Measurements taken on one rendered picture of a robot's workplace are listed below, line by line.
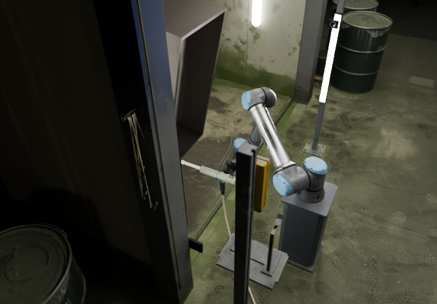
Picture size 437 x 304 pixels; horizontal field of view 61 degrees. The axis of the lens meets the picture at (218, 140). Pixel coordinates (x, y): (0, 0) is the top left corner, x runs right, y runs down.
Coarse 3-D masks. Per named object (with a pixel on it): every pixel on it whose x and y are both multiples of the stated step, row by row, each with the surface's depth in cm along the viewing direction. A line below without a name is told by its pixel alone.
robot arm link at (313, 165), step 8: (304, 160) 234; (312, 160) 234; (320, 160) 234; (304, 168) 230; (312, 168) 228; (320, 168) 228; (312, 176) 228; (320, 176) 229; (312, 184) 230; (320, 184) 234
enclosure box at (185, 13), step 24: (168, 0) 243; (192, 0) 250; (168, 24) 219; (192, 24) 224; (216, 24) 263; (168, 48) 218; (192, 48) 284; (216, 48) 274; (192, 72) 298; (192, 96) 312; (192, 120) 328; (192, 144) 318
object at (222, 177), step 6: (186, 162) 289; (198, 168) 284; (204, 168) 282; (210, 168) 281; (210, 174) 279; (216, 174) 277; (222, 174) 276; (222, 180) 277; (228, 180) 272; (234, 180) 271; (222, 186) 282; (222, 192) 286
